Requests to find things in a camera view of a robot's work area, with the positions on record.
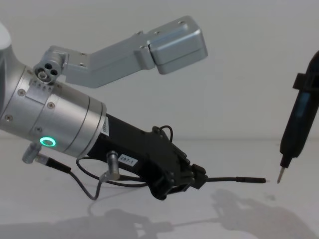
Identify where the thin dark gripper cable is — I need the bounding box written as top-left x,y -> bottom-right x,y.
21,145 -> 151,201

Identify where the black corded screwdriver tool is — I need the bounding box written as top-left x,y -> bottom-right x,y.
276,50 -> 319,185

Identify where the thin black rod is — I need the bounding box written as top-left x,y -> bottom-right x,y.
203,175 -> 272,184

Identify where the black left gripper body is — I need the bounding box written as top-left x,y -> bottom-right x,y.
87,113 -> 180,200

